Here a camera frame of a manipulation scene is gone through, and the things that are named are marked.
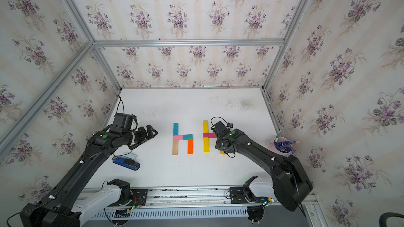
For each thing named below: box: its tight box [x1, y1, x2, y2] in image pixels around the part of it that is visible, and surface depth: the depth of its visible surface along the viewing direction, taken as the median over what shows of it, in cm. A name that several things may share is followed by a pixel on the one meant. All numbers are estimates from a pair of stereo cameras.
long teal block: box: [173, 122, 179, 136], surface depth 98 cm
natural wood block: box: [172, 139, 179, 156], surface depth 92 cm
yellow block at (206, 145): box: [203, 137, 210, 153], surface depth 93 cm
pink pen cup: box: [269, 136, 294, 158], surface depth 83 cm
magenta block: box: [203, 132, 218, 139], surface depth 96 cm
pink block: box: [173, 135, 184, 141], surface depth 95 cm
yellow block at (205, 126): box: [203, 120, 209, 134], surface depth 100 cm
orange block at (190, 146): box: [187, 139, 194, 155], surface depth 92 cm
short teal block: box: [182, 133, 194, 141], surface depth 95 cm
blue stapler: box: [111, 156, 141, 171], surface depth 83 cm
